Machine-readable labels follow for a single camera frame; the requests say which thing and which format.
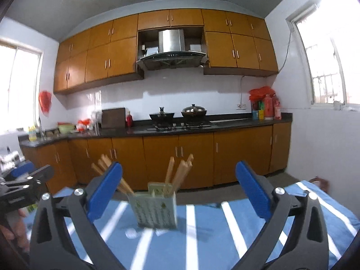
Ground wooden chopstick right two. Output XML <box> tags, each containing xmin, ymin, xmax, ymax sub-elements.
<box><xmin>169</xmin><ymin>160</ymin><xmax>187</xmax><ymax>195</ymax></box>

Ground black kitchen countertop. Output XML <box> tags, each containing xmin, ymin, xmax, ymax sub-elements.
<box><xmin>18</xmin><ymin>112</ymin><xmax>293</xmax><ymax>148</ymax></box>

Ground red plastic bag right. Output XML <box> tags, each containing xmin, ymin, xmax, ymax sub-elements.
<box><xmin>249</xmin><ymin>86</ymin><xmax>275</xmax><ymax>101</ymax></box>

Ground green yellow seasoning box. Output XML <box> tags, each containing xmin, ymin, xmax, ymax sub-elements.
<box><xmin>251</xmin><ymin>101</ymin><xmax>264</xmax><ymax>121</ymax></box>

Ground gas stove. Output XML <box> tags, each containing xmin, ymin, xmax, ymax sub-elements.
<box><xmin>147</xmin><ymin>121</ymin><xmax>215</xmax><ymax>132</ymax></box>

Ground wooden chopstick right three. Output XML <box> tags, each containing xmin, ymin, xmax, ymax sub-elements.
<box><xmin>172</xmin><ymin>154</ymin><xmax>194</xmax><ymax>192</ymax></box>

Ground red bag on wall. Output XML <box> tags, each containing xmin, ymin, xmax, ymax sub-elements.
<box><xmin>38</xmin><ymin>90</ymin><xmax>52</xmax><ymax>116</ymax></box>

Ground wooden chopstick far left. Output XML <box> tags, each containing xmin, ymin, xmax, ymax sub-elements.
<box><xmin>92</xmin><ymin>162</ymin><xmax>122</xmax><ymax>196</ymax></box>

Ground green perforated utensil holder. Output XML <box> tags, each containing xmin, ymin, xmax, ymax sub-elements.
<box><xmin>128</xmin><ymin>182</ymin><xmax>178</xmax><ymax>229</ymax></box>

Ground red white plastic bag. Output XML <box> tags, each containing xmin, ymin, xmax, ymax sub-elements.
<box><xmin>76</xmin><ymin>118</ymin><xmax>91</xmax><ymax>132</ymax></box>

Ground dark lidded cooking pot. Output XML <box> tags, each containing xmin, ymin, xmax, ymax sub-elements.
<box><xmin>181</xmin><ymin>104</ymin><xmax>207</xmax><ymax>118</ymax></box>

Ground small red bottle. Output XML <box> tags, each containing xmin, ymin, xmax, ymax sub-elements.
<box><xmin>126</xmin><ymin>110</ymin><xmax>134</xmax><ymax>127</ymax></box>

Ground steel range hood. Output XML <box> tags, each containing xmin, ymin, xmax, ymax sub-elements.
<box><xmin>136</xmin><ymin>26</ymin><xmax>208</xmax><ymax>71</ymax></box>

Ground black wok with handle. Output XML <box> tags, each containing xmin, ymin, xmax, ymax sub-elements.
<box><xmin>149</xmin><ymin>107</ymin><xmax>175</xmax><ymax>124</ymax></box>

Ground left window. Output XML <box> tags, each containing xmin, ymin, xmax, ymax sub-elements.
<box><xmin>1</xmin><ymin>40</ymin><xmax>41</xmax><ymax>134</ymax></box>

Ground large red oil bottle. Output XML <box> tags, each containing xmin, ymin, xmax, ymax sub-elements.
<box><xmin>263</xmin><ymin>94</ymin><xmax>274</xmax><ymax>120</ymax></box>

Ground lower wooden base cabinets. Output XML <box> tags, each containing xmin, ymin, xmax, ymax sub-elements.
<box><xmin>20</xmin><ymin>120</ymin><xmax>292</xmax><ymax>193</ymax></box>

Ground wooden chopstick right one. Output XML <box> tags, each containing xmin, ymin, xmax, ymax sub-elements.
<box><xmin>165</xmin><ymin>157</ymin><xmax>175</xmax><ymax>183</ymax></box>

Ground window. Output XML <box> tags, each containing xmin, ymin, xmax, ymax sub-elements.
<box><xmin>290</xmin><ymin>0</ymin><xmax>359</xmax><ymax>110</ymax></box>
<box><xmin>1</xmin><ymin>40</ymin><xmax>41</xmax><ymax>134</ymax></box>

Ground yellow detergent bottle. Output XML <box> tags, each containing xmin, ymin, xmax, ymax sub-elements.
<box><xmin>28</xmin><ymin>126</ymin><xmax>37</xmax><ymax>142</ymax></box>

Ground green bowl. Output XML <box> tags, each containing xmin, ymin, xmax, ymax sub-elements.
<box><xmin>58</xmin><ymin>124</ymin><xmax>75</xmax><ymax>135</ymax></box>

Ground dark wooden cutting board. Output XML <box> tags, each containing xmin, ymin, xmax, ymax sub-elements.
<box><xmin>101</xmin><ymin>107</ymin><xmax>126</xmax><ymax>129</ymax></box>

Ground blue white striped tablecloth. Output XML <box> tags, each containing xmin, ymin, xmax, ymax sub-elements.
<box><xmin>52</xmin><ymin>181</ymin><xmax>359</xmax><ymax>269</ymax></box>

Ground upper wooden wall cabinets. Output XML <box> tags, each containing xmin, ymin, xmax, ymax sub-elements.
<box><xmin>53</xmin><ymin>9</ymin><xmax>278</xmax><ymax>94</ymax></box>

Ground wooden chopstick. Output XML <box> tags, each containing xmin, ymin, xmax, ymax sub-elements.
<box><xmin>98</xmin><ymin>154</ymin><xmax>134</xmax><ymax>195</ymax></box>
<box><xmin>92</xmin><ymin>162</ymin><xmax>122</xmax><ymax>196</ymax></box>
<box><xmin>96</xmin><ymin>155</ymin><xmax>134</xmax><ymax>195</ymax></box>

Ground white wall cable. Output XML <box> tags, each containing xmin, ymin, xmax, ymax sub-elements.
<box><xmin>237</xmin><ymin>29</ymin><xmax>294</xmax><ymax>110</ymax></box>

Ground person's left hand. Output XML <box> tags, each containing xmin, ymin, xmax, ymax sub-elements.
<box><xmin>1</xmin><ymin>208</ymin><xmax>30</xmax><ymax>253</ymax></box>

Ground right window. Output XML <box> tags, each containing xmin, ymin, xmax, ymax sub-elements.
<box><xmin>290</xmin><ymin>0</ymin><xmax>359</xmax><ymax>110</ymax></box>

